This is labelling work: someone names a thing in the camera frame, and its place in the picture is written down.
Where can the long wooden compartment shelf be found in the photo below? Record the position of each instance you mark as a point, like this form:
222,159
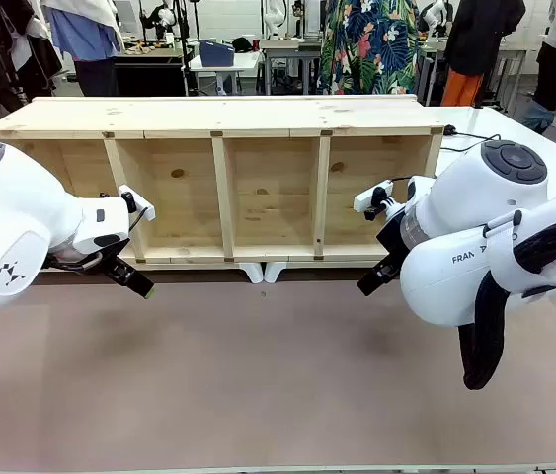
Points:
183,118

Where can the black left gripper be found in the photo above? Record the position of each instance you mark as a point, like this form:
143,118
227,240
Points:
113,261

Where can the white background table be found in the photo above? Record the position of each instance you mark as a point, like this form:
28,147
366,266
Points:
243,64

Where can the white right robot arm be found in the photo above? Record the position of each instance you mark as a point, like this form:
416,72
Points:
460,266

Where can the person in blue shirt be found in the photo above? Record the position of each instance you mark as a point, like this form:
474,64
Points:
87,39

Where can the person in orange trousers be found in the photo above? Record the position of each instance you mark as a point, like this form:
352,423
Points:
480,29

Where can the grey background table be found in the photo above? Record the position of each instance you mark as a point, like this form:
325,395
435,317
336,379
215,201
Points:
287,49

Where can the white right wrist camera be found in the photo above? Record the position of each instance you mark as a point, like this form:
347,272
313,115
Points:
369,196

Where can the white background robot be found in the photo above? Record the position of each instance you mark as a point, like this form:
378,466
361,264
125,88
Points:
275,17

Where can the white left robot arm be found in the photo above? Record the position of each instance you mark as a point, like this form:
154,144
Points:
11,222

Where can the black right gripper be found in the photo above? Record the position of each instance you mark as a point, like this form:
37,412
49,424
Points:
396,247

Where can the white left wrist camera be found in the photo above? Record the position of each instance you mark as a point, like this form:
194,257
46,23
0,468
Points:
140,201

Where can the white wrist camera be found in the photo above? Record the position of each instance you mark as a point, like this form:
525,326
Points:
369,196
140,201

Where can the black tripod stand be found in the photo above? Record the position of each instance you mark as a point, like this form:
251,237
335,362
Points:
184,44

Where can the person in dark jacket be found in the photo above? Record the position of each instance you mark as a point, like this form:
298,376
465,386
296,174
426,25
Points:
35,54

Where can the blue box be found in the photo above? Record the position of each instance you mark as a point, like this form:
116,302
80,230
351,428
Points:
217,53

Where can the person in floral shirt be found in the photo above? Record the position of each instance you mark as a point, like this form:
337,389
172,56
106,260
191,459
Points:
371,44

